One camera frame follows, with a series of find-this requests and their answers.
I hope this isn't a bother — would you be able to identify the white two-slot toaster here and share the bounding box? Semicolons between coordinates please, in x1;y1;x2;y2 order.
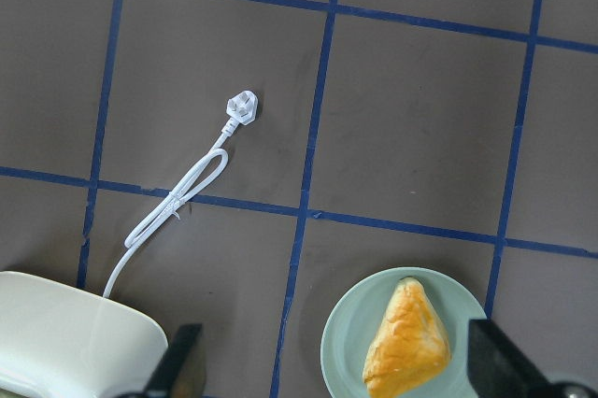
1;271;167;397

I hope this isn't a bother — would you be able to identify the light green plate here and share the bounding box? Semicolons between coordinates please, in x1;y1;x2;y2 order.
320;267;486;398

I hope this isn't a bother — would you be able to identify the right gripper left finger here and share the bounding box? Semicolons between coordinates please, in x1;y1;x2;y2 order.
120;323;204;398

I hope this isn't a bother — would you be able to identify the white power cord with plug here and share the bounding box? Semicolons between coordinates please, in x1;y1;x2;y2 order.
102;92;259;299

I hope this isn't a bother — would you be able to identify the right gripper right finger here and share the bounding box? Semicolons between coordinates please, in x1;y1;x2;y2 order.
468;319;597;398

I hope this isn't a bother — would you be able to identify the orange triangular pastry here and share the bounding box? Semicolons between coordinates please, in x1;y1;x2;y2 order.
362;277;451;397

